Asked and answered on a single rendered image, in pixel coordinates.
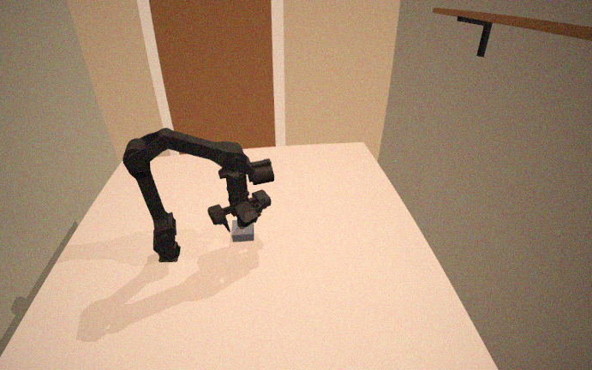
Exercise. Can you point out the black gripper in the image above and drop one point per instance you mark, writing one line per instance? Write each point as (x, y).
(217, 213)

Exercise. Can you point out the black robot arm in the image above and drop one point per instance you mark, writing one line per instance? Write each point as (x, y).
(228, 155)

